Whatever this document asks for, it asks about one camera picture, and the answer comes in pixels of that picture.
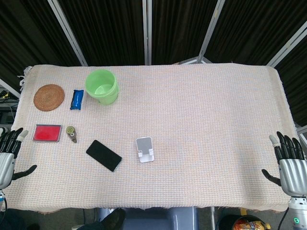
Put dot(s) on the beige woven tablecloth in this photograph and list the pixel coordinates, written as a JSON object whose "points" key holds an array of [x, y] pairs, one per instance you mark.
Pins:
{"points": [[192, 115]]}

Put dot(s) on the silver partition frame post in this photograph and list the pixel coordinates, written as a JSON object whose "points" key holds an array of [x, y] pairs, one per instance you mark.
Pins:
{"points": [[8, 86], [68, 32], [147, 31], [211, 31], [287, 45]]}

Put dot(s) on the round woven rattan coaster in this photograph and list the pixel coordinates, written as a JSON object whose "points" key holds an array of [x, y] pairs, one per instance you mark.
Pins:
{"points": [[49, 97]]}

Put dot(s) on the blue snack packet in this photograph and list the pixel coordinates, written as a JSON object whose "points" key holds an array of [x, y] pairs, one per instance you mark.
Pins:
{"points": [[77, 99]]}

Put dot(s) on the green correction tape dispenser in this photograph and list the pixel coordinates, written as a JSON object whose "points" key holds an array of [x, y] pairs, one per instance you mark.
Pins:
{"points": [[71, 133]]}

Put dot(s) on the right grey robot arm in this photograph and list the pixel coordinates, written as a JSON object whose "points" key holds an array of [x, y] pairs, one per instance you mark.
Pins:
{"points": [[297, 210]]}

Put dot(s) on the red ink stamp pad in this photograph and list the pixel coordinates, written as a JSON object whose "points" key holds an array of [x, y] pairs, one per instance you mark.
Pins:
{"points": [[46, 133]]}

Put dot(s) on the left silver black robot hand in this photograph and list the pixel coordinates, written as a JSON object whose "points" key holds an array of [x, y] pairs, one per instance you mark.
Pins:
{"points": [[6, 165]]}

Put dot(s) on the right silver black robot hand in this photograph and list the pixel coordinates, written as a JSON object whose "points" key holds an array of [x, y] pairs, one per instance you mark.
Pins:
{"points": [[293, 172]]}

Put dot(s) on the white phone stand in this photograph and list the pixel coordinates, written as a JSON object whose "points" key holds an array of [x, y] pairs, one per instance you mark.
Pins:
{"points": [[144, 147]]}

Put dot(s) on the black smartphone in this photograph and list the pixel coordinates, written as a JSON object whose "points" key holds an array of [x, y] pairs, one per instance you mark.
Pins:
{"points": [[104, 155]]}

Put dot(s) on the green plastic cup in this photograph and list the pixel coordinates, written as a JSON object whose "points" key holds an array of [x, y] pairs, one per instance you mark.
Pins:
{"points": [[102, 87]]}

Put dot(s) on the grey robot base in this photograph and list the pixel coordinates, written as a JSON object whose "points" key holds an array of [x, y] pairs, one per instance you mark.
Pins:
{"points": [[156, 219]]}

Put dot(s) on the orange snack bag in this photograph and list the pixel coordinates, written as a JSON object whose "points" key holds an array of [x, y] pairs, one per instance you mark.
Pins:
{"points": [[250, 225]]}

